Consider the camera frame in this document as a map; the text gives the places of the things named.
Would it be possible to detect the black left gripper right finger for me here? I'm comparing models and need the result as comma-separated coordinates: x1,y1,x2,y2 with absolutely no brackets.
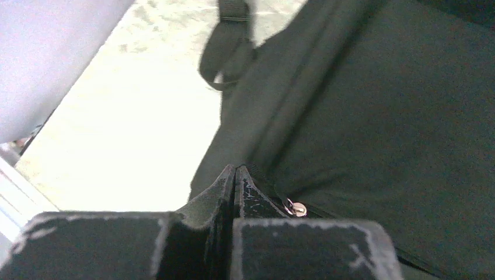
230,167,403,279

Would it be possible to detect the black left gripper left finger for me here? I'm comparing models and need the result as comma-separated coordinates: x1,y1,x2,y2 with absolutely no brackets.
1,165,235,279

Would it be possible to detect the black student backpack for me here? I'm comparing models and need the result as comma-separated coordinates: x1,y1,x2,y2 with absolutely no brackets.
190,1,494,279

